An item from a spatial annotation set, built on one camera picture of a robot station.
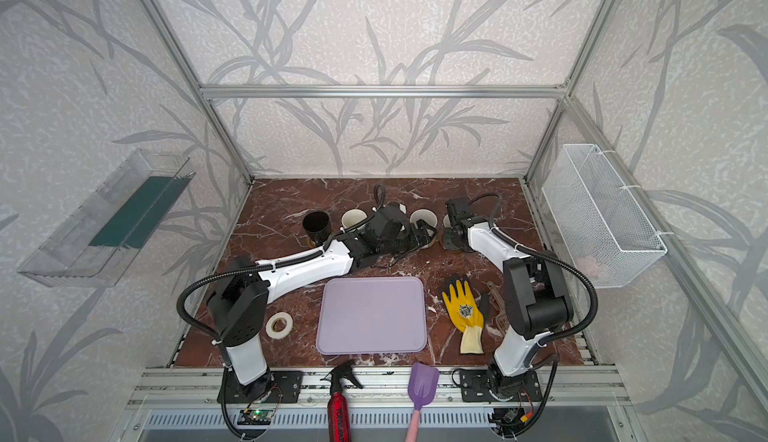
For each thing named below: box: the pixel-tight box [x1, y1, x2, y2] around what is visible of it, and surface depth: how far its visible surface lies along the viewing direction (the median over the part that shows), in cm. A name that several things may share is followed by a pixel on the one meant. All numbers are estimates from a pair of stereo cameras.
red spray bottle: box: [320, 360, 363, 442], surface depth 70 cm
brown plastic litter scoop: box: [480, 281, 508, 337], surface depth 86 cm
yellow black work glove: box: [442, 280, 488, 354], surface depth 86 cm
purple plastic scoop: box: [406, 363, 440, 442], surface depth 74 cm
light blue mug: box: [341, 208, 368, 233], surface depth 98 cm
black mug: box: [302, 210, 331, 246], surface depth 96 cm
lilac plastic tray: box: [316, 276, 427, 355], surface depth 87 cm
